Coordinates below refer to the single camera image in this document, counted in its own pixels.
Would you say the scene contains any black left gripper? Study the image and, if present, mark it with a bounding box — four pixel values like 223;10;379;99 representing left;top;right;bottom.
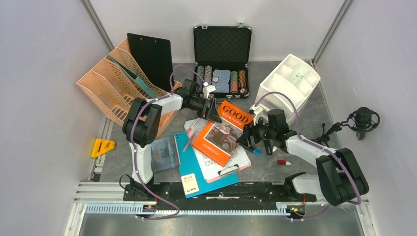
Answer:
188;96;222;124

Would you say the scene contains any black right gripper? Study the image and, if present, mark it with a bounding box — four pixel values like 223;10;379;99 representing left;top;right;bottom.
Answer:
236;115;275;148

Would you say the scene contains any orange Good Morning book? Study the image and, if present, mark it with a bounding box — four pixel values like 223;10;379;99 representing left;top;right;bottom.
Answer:
192;101;253;167

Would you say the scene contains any Nineteen Eighty-Four dark book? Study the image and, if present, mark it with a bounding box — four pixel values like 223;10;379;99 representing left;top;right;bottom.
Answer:
150;136;180;173

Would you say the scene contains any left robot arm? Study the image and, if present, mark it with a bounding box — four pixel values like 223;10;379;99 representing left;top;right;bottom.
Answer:
122;80;221;201

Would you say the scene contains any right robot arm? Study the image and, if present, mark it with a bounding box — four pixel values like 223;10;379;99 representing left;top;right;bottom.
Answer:
237;109;369;206

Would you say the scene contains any black blue-capped highlighter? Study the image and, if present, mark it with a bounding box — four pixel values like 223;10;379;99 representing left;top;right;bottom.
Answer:
242;146;262;156

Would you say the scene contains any black green-capped highlighter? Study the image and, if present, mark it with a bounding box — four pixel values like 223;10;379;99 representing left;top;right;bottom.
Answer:
264;139;273;155

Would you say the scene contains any white pink-capped marker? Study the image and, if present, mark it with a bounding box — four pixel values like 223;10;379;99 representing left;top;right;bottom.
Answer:
186;118;200;133

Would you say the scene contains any clear pink pen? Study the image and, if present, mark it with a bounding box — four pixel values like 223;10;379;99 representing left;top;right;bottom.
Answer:
182;132;196;152

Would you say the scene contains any small red-capped bottle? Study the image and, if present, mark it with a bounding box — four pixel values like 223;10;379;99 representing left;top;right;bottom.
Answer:
277;159;291;166

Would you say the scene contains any pink clipboard with paper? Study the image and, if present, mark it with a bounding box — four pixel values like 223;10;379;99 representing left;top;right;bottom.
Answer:
184;118;251;183

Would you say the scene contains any black poker chip case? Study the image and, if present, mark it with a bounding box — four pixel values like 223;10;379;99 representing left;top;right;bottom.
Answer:
193;23;252;99

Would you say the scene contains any blue plastic folder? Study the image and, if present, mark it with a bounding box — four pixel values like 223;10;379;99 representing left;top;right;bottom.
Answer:
172;132;238;199

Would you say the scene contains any white drawer organizer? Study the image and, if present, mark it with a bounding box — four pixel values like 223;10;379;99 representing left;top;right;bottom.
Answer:
255;54;321;125

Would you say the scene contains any teal folder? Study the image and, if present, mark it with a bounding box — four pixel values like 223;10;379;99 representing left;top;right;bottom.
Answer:
108;54;158;98

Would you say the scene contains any black clipboard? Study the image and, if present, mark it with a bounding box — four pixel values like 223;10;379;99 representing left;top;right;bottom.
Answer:
126;33;173;92

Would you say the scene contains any peach plastic file organizer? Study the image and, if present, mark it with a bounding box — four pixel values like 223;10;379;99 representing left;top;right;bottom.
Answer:
77;38;168;125

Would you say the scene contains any black microphone on tripod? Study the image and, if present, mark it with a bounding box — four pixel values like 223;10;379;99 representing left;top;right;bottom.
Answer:
313;107;381;147

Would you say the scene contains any yellow triangular stand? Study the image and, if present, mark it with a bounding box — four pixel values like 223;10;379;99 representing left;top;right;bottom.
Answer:
90;139;116;158

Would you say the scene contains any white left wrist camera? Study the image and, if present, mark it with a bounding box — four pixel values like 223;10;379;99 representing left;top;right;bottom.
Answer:
202;82;216;99

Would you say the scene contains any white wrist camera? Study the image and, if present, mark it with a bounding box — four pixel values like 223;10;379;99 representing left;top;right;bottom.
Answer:
249;104;264;125
202;82;216;99

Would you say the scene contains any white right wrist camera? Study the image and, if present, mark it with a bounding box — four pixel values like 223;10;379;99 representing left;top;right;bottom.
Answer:
249;104;264;125

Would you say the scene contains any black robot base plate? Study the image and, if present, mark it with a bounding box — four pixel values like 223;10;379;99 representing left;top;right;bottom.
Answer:
119;181;317;204

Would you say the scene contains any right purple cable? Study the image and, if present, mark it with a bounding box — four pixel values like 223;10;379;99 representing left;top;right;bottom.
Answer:
253;91;362;222

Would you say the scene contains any aluminium slotted rail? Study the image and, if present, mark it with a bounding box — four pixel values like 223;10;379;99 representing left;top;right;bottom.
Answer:
85;203;290;216

